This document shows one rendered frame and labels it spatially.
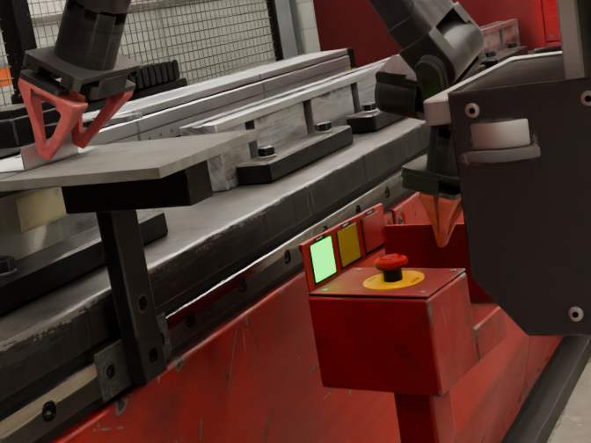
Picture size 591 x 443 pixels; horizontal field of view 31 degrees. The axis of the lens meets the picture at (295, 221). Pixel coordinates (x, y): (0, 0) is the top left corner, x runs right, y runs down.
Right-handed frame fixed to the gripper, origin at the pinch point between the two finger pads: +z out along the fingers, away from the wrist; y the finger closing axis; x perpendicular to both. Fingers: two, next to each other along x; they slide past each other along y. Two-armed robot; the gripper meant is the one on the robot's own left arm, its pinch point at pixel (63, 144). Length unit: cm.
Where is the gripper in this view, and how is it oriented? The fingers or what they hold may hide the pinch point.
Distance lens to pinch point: 105.4
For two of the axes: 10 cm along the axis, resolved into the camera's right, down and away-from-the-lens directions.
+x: 8.5, 4.4, -2.8
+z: -3.1, 8.6, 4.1
